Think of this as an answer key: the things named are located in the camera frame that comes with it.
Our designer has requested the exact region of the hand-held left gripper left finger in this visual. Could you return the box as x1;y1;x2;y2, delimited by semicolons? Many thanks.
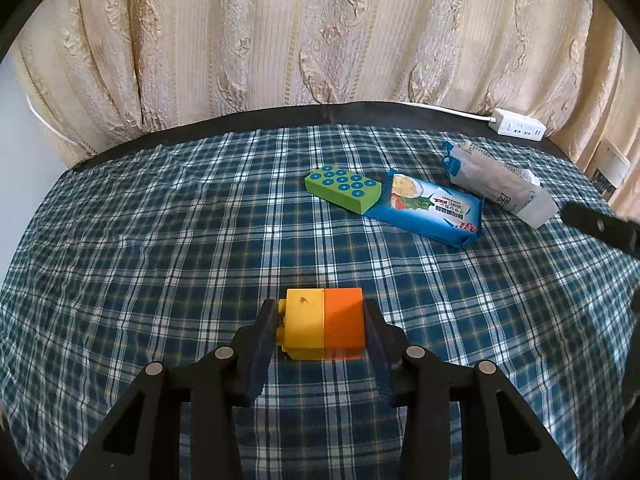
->
67;299;281;480

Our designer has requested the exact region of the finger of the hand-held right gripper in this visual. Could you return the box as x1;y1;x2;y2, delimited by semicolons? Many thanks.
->
559;201;640;256

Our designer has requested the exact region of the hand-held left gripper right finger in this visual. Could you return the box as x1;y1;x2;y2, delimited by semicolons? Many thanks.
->
362;297;578;480

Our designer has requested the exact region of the orange toy brick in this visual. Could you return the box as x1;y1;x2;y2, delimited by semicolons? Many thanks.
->
324;287;366;361

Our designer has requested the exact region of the yellow toy brick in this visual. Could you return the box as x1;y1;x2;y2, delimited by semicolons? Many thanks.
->
276;287;327;362

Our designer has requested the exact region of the white plastic packet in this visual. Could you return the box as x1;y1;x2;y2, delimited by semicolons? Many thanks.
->
441;141;558;230

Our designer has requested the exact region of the white power strip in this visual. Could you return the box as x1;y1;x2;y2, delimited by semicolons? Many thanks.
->
490;108;548;141

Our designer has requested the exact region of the blue plaid tablecloth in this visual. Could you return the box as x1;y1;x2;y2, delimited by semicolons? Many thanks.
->
0;122;640;480

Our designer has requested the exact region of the blue snack packet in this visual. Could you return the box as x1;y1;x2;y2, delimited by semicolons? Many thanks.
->
362;171;485;250

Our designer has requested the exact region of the green block with blue dots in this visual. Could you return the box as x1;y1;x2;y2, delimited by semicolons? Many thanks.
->
305;164;385;214

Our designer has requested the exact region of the beige patterned curtain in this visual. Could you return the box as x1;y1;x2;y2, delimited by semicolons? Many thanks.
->
10;0;640;216

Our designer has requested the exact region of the white power strip cable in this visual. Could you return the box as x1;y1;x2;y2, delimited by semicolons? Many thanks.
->
400;101;498;123

